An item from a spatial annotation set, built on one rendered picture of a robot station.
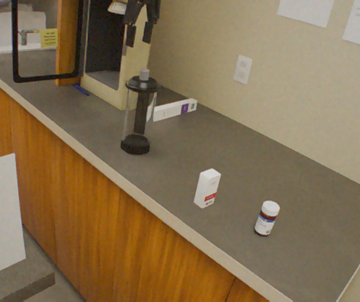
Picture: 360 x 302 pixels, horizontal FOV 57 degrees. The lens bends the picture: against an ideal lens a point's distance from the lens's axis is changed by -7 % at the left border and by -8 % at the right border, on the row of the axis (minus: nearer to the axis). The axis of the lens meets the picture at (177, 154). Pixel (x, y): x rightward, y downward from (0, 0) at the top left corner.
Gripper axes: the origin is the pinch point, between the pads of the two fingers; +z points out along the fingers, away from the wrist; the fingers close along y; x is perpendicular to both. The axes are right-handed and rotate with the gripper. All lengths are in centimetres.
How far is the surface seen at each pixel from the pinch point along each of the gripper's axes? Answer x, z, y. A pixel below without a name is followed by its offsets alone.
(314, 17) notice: 40, -16, -49
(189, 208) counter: 43, 30, 23
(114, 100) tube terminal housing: -17.7, 35.0, -11.7
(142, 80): 11.1, 9.4, 8.6
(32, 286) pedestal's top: 35, 28, 66
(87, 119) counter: -14.2, 36.1, 6.2
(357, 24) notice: 55, -20, -46
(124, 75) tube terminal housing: -13.9, 22.4, -11.9
